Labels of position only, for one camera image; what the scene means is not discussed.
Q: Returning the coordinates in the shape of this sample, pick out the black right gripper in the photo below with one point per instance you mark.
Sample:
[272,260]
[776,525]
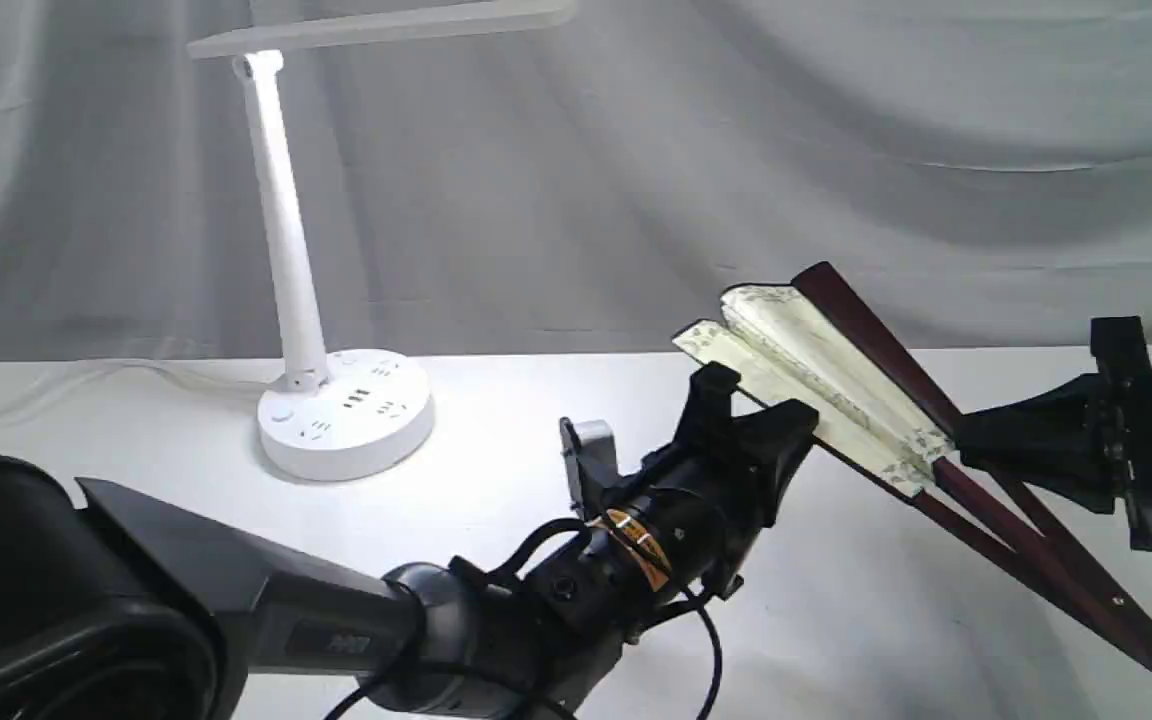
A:
[1059,431]

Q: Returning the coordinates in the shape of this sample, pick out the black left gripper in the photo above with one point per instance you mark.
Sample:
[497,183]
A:
[686,516]

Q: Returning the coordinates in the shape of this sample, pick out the cream paper folding fan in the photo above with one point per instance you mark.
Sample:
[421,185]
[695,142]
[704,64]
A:
[814,340]

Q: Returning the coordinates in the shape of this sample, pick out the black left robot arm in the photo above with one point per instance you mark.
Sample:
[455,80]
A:
[132,608]

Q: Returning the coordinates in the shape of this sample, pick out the white desk lamp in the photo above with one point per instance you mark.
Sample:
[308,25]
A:
[343,415]

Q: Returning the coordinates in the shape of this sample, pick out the grey backdrop cloth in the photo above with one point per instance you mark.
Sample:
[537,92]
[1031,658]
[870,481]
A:
[980,172]

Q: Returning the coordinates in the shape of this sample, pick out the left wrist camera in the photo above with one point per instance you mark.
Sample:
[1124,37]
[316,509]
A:
[590,463]

